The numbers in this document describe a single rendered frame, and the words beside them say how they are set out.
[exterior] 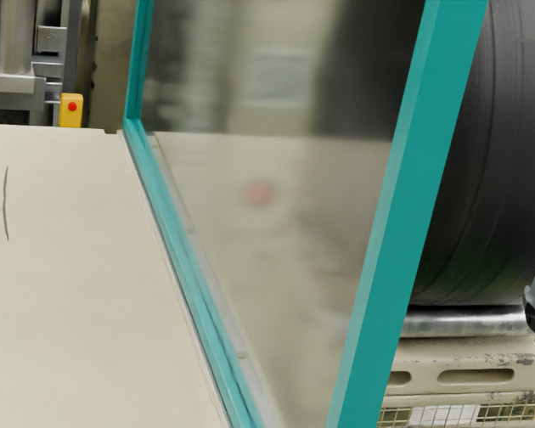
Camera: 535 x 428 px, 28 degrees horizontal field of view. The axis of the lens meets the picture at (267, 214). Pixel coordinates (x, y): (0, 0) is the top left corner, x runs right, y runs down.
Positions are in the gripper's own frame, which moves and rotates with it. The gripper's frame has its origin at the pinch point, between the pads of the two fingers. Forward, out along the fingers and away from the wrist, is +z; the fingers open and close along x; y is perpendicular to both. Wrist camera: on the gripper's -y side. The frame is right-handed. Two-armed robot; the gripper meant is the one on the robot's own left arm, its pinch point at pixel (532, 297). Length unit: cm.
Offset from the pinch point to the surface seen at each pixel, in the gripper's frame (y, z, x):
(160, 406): 19, -54, 60
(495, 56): 30.5, -1.4, 13.0
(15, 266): 21, -39, 68
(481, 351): -13.4, 10.5, -1.2
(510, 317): -8.2, 10.9, -4.8
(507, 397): -20.2, 9.5, -6.3
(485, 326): -9.4, 10.4, -0.8
